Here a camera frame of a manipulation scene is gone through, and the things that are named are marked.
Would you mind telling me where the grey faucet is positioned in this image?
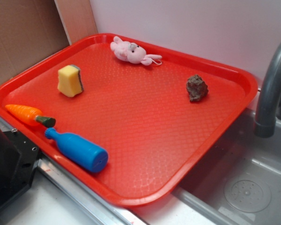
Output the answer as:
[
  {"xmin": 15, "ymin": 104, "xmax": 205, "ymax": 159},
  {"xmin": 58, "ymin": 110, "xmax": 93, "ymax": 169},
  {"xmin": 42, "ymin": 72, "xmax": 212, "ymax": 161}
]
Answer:
[{"xmin": 254, "ymin": 43, "xmax": 281, "ymax": 138}]

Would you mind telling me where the pink plush bunny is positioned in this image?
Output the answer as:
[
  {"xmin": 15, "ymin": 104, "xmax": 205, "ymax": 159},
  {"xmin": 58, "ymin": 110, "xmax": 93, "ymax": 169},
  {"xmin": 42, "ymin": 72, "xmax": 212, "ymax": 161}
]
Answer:
[{"xmin": 110, "ymin": 36, "xmax": 162, "ymax": 66}]

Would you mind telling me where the yellow sponge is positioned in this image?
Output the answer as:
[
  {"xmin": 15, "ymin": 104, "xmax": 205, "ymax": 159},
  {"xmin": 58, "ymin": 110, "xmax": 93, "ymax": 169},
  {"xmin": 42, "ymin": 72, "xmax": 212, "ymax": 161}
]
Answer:
[{"xmin": 58, "ymin": 65, "xmax": 84, "ymax": 98}]

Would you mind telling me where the grey sink basin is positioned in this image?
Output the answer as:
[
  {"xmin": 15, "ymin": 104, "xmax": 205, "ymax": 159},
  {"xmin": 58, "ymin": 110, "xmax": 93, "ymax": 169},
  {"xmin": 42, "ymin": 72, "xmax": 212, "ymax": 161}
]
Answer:
[{"xmin": 173, "ymin": 109, "xmax": 281, "ymax": 225}]

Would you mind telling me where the orange toy carrot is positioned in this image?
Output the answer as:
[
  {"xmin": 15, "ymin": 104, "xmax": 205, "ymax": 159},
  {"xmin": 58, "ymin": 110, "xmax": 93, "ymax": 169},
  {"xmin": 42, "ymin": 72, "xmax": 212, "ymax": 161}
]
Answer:
[{"xmin": 5, "ymin": 104, "xmax": 56, "ymax": 128}]

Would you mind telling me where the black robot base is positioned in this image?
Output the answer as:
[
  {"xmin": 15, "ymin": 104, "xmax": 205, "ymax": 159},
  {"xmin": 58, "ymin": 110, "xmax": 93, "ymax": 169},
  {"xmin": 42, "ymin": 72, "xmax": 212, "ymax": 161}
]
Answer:
[{"xmin": 0, "ymin": 129, "xmax": 40, "ymax": 210}]

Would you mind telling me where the brown rock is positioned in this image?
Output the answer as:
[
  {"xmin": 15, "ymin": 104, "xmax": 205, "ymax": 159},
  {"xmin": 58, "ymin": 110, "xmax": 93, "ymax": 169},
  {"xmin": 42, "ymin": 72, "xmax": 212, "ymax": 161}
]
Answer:
[{"xmin": 186, "ymin": 75, "xmax": 209, "ymax": 102}]

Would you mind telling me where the blue toy bottle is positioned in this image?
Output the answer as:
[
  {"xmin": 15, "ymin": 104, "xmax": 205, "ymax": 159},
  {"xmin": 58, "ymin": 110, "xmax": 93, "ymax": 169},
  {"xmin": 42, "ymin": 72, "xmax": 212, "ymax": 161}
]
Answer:
[{"xmin": 44, "ymin": 127, "xmax": 109, "ymax": 173}]

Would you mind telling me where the brown cardboard panel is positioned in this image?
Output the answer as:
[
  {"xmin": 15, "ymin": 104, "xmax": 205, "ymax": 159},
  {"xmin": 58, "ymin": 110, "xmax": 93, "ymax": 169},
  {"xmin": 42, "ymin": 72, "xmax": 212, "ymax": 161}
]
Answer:
[{"xmin": 0, "ymin": 0, "xmax": 97, "ymax": 85}]

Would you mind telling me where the red plastic tray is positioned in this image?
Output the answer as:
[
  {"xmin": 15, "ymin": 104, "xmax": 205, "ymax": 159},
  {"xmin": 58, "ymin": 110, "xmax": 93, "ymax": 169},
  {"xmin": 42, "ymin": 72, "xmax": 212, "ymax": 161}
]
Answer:
[{"xmin": 0, "ymin": 34, "xmax": 258, "ymax": 208}]

